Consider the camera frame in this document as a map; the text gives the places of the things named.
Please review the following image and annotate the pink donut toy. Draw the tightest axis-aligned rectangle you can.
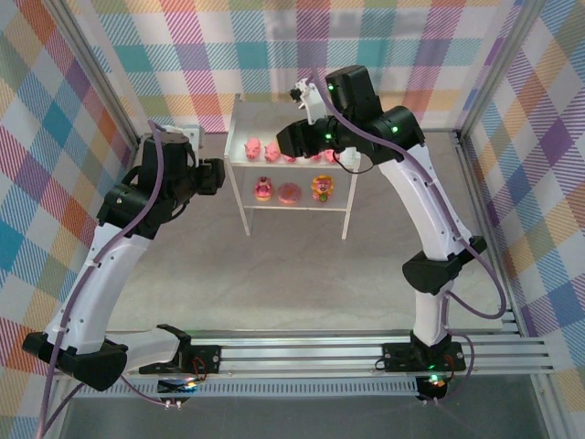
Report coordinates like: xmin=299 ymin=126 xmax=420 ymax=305
xmin=277 ymin=182 xmax=303 ymax=205

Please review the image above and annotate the pink doll cupcake toy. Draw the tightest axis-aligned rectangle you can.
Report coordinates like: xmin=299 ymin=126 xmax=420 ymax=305
xmin=254 ymin=176 xmax=275 ymax=203

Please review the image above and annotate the yellow flower face toy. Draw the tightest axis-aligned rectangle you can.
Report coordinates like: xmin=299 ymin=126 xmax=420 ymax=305
xmin=310 ymin=175 xmax=335 ymax=203

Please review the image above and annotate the white two-tier shelf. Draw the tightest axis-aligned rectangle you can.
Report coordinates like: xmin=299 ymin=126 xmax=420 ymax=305
xmin=223 ymin=93 xmax=363 ymax=240

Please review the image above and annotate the left controller board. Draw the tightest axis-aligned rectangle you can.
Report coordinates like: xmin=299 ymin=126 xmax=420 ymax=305
xmin=157 ymin=375 xmax=203 ymax=395

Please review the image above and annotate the controller board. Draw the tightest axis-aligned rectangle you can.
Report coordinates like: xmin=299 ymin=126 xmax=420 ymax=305
xmin=157 ymin=375 xmax=203 ymax=395
xmin=418 ymin=372 xmax=448 ymax=400

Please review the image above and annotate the right controller board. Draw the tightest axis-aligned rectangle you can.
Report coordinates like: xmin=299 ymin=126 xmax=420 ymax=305
xmin=418 ymin=372 xmax=448 ymax=400

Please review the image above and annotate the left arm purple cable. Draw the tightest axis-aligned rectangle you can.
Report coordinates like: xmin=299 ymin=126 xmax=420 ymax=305
xmin=36 ymin=119 xmax=184 ymax=439

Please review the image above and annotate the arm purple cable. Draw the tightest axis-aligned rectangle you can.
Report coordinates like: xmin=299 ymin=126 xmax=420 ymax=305
xmin=310 ymin=70 xmax=508 ymax=406
xmin=36 ymin=119 xmax=184 ymax=439

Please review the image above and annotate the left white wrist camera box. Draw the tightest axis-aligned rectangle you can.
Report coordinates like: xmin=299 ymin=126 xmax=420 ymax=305
xmin=162 ymin=123 xmax=203 ymax=148

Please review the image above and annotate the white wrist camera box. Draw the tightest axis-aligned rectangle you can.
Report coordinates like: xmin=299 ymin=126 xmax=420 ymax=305
xmin=162 ymin=123 xmax=203 ymax=148
xmin=289 ymin=77 xmax=331 ymax=125

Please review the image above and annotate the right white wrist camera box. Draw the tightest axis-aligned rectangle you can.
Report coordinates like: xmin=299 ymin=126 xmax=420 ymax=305
xmin=289 ymin=77 xmax=331 ymax=125

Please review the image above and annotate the aluminium frame post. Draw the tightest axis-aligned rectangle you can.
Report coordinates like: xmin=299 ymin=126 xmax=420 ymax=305
xmin=43 ymin=0 xmax=143 ymax=152
xmin=454 ymin=0 xmax=549 ymax=143

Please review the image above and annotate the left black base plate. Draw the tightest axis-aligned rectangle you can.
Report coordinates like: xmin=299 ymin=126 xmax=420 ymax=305
xmin=173 ymin=345 xmax=224 ymax=375

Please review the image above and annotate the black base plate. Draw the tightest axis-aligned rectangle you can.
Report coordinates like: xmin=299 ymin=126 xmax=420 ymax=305
xmin=173 ymin=345 xmax=224 ymax=375
xmin=381 ymin=341 xmax=468 ymax=372

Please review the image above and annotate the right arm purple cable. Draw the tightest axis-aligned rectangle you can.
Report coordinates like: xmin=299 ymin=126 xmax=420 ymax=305
xmin=310 ymin=70 xmax=508 ymax=406

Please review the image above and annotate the aluminium mounting rail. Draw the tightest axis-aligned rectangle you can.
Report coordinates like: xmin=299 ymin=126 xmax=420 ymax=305
xmin=49 ymin=336 xmax=557 ymax=380

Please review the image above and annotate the grey slotted cable duct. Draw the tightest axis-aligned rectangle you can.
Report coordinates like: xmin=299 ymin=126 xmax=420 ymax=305
xmin=72 ymin=378 xmax=420 ymax=400

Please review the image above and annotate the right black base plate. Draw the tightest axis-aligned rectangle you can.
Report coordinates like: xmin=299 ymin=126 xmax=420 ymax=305
xmin=381 ymin=341 xmax=468 ymax=372

